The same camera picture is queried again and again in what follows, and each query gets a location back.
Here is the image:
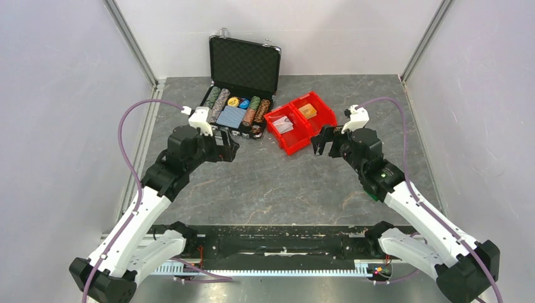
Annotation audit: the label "blue playing card deck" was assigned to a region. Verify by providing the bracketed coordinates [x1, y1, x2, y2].
[216, 105, 246, 129]

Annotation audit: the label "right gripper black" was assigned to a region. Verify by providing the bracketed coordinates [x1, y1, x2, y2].
[311, 123, 365, 174]

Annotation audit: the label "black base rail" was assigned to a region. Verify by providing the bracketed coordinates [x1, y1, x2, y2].
[150, 225, 394, 271]

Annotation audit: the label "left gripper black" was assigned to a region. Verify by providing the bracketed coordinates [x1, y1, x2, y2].
[185, 127, 238, 172]

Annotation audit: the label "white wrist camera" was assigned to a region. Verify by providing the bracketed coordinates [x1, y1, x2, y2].
[341, 105, 370, 134]
[180, 106, 213, 136]

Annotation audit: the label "left red plastic bin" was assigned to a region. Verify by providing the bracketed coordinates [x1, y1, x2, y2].
[264, 104, 310, 155]

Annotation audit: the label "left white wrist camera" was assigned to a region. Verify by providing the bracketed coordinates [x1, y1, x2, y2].
[180, 106, 213, 136]

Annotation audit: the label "red plastic bin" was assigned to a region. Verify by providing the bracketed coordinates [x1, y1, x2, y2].
[264, 104, 310, 155]
[290, 91, 338, 137]

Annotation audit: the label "white cards in bin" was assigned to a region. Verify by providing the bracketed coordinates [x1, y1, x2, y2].
[273, 116, 294, 134]

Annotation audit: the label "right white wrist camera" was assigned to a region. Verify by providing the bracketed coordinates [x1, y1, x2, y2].
[341, 105, 370, 134]

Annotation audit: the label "orange cards in bin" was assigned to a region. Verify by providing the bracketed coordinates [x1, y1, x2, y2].
[298, 104, 317, 119]

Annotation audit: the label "green blue toy brick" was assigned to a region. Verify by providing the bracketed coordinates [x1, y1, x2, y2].
[364, 189, 379, 201]

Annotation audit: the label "white cable duct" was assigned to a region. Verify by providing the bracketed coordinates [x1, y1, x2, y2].
[152, 261, 373, 278]

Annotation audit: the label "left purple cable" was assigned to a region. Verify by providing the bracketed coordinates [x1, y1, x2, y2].
[81, 99, 185, 303]

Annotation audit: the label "black poker chip case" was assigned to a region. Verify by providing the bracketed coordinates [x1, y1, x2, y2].
[200, 33, 282, 140]

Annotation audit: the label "right red plastic bin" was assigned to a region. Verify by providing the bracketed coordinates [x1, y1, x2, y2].
[290, 91, 338, 137]

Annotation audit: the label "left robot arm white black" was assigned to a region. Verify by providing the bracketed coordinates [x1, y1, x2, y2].
[69, 126, 240, 302]

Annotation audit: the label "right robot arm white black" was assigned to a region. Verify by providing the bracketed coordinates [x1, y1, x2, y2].
[311, 126, 503, 302]

